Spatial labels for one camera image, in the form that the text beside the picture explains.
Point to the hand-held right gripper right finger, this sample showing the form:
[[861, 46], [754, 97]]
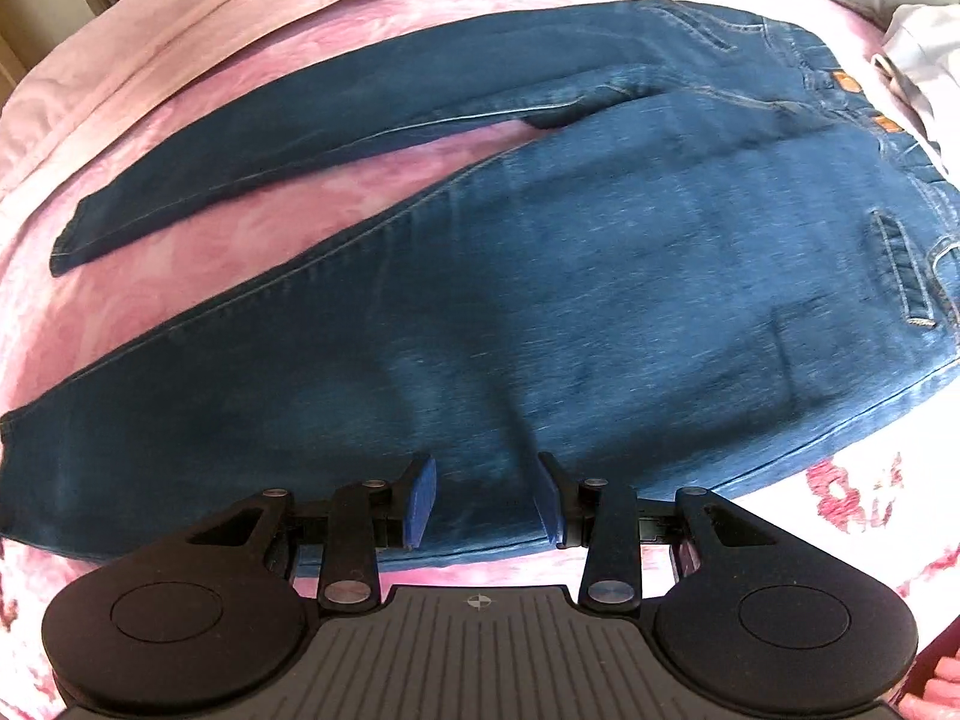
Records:
[[547, 502]]

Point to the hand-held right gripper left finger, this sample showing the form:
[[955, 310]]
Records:
[[420, 499]]

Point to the dark blue jeans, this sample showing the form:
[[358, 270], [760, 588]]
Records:
[[600, 277]]

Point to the person's right hand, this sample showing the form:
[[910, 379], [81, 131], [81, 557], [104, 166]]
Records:
[[937, 679]]

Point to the bed with pink floral sheet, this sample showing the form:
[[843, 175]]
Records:
[[262, 240]]

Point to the pink fleece blanket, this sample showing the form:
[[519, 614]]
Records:
[[150, 30]]

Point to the pale blue garment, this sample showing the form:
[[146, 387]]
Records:
[[926, 52]]

